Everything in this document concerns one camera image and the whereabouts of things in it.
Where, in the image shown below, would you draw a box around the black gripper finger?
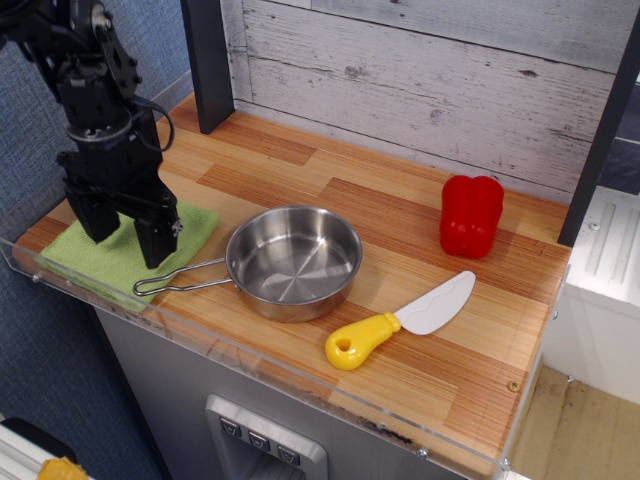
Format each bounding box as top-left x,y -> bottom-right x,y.
65,188 -> 120,244
134,207 -> 183,269

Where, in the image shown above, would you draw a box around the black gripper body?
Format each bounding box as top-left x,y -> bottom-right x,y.
57,110 -> 178,220

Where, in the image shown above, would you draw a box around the green cloth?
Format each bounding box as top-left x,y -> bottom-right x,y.
37,202 -> 220,313

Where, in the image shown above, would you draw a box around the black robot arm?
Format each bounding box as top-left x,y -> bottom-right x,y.
1,1 -> 182,269

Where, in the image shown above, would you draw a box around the clear acrylic table guard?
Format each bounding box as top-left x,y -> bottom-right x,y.
0,69 -> 572,477

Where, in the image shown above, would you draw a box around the small steel pan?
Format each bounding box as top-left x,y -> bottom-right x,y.
133,205 -> 363,323

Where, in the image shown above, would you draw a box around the grey toy fridge cabinet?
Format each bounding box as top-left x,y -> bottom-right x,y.
94,305 -> 471,480

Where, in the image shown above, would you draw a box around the silver dispenser button panel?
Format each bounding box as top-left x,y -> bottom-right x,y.
205,394 -> 329,479

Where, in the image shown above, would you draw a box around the yellow black object at corner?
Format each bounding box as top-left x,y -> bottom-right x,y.
1,418 -> 91,480

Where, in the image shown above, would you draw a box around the red toy bell pepper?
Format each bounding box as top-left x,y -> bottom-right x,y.
440,175 -> 504,259

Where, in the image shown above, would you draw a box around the white side cabinet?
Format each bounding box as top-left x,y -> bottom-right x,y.
541,187 -> 639,403

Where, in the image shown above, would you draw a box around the dark left shelf post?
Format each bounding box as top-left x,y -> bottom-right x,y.
180,0 -> 235,134

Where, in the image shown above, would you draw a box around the dark shelf post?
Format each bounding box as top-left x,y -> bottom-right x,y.
180,0 -> 235,134
557,13 -> 639,247

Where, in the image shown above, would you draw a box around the yellow handled toy knife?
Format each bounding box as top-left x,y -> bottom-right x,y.
325,271 -> 476,371

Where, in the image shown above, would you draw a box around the dark right shelf post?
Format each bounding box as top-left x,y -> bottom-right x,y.
557,13 -> 639,247

